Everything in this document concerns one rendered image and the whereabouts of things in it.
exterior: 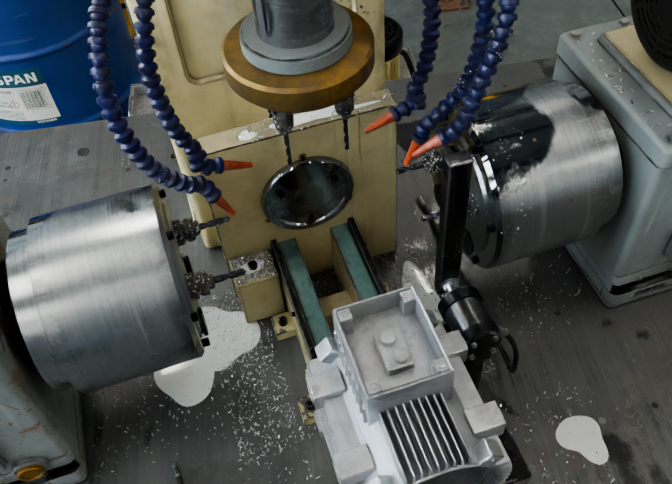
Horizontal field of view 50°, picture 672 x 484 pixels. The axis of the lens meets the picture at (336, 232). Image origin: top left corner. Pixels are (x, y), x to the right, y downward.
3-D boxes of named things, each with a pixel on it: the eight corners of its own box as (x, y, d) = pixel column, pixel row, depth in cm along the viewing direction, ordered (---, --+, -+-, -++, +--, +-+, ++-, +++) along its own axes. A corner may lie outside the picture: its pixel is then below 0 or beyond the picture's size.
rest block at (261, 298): (239, 297, 126) (227, 255, 117) (277, 286, 127) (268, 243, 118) (247, 324, 123) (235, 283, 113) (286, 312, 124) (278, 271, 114)
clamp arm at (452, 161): (431, 281, 102) (440, 151, 83) (451, 275, 103) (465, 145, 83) (441, 300, 100) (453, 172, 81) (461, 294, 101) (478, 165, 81)
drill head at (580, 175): (379, 202, 123) (376, 86, 104) (592, 141, 130) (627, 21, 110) (437, 318, 108) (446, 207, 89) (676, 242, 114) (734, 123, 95)
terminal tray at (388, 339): (333, 342, 88) (329, 309, 82) (414, 317, 89) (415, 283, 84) (365, 430, 80) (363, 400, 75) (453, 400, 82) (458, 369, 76)
